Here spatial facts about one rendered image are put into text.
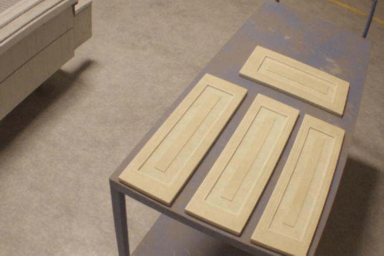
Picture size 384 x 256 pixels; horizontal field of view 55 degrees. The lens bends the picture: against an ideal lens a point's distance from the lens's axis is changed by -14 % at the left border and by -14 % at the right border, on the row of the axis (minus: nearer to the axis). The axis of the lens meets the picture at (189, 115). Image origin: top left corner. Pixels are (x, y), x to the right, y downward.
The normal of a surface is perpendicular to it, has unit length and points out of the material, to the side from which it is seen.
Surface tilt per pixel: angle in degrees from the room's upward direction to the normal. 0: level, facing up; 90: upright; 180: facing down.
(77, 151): 0
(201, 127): 11
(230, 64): 0
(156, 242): 0
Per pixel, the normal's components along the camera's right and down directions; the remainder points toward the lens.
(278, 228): 0.00, -0.60
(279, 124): 0.26, -0.64
